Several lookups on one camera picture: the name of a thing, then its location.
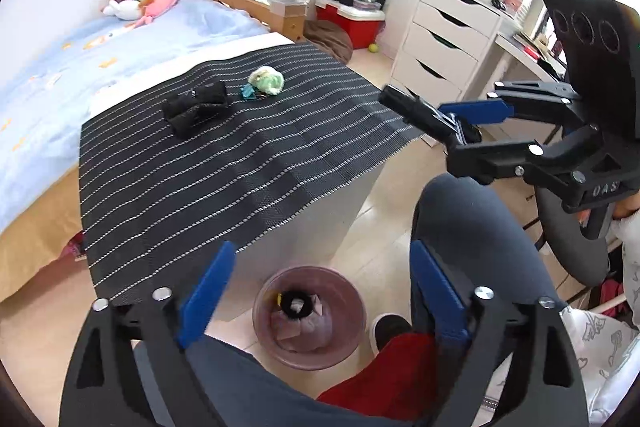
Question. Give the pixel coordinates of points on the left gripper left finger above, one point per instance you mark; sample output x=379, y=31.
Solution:
x=103, y=386

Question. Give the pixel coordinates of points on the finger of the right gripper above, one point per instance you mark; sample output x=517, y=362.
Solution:
x=500, y=156
x=552, y=102

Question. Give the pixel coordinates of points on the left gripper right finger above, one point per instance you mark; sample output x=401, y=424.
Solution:
x=543, y=386

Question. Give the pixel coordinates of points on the black round cap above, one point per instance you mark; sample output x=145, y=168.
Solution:
x=295, y=304

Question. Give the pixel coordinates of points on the green white wrapper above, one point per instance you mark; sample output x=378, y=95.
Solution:
x=267, y=80

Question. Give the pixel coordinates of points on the black fabric band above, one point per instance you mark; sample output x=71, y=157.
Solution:
x=187, y=112

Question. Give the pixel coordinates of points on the pink trash bin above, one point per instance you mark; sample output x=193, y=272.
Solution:
x=328, y=336

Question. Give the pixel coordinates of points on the person's right hand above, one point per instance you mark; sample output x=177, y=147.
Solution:
x=623, y=209

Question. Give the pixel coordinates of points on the red slipper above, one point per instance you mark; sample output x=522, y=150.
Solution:
x=400, y=382

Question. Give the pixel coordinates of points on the white drawer cabinet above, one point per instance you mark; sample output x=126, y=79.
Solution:
x=445, y=44

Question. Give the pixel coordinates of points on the red storage box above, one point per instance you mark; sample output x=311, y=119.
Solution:
x=362, y=27

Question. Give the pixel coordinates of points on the brown floor cushion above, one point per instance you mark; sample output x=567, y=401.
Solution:
x=329, y=37

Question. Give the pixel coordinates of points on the black white-striped mat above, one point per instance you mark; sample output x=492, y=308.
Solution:
x=155, y=209

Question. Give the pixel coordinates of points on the teal binder clip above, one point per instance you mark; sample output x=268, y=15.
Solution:
x=248, y=92

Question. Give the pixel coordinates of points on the bed with blue blanket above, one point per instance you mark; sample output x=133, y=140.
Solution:
x=94, y=68

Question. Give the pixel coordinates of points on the white plush toy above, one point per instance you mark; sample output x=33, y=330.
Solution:
x=128, y=10

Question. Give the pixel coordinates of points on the pink plush toy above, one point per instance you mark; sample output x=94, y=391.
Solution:
x=150, y=10

